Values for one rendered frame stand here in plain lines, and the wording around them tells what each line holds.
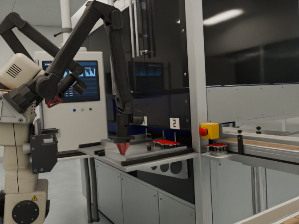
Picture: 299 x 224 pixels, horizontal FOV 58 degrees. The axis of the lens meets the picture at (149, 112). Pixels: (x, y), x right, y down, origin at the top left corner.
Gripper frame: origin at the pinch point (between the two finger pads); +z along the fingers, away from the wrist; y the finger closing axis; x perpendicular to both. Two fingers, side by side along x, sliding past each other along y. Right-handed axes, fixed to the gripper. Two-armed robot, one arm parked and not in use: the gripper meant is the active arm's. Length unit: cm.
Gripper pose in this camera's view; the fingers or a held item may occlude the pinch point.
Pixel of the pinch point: (122, 156)
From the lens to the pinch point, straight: 128.3
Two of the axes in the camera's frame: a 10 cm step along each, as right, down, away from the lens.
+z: -0.1, 10.0, 0.2
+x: -5.0, -0.2, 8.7
